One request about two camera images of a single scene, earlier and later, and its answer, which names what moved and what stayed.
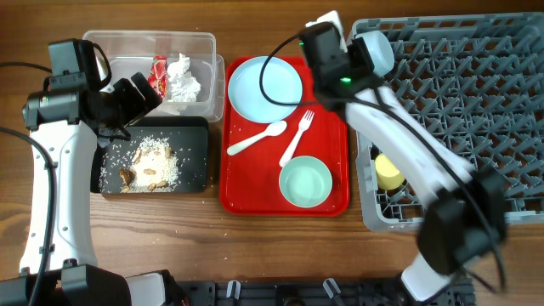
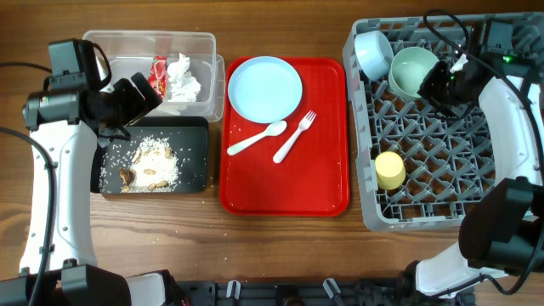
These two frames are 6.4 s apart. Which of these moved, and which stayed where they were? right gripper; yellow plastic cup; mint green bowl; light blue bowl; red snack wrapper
Moved: right gripper; mint green bowl
Stayed: yellow plastic cup; red snack wrapper; light blue bowl
